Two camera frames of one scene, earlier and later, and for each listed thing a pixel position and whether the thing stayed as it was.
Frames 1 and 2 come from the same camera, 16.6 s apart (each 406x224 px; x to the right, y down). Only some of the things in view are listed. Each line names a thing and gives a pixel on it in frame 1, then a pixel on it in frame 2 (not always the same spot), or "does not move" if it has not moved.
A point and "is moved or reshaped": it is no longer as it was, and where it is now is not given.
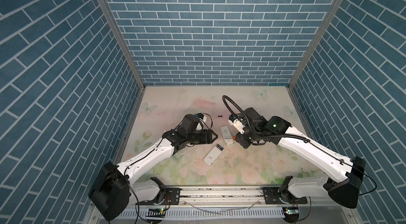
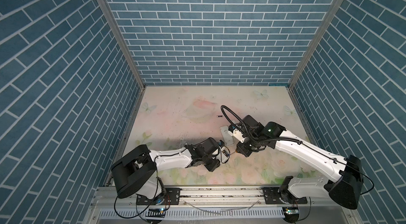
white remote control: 227,136 does not move
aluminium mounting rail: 222,197 does not move
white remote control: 213,155 is moved or reshaped
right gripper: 240,140 → 241,150
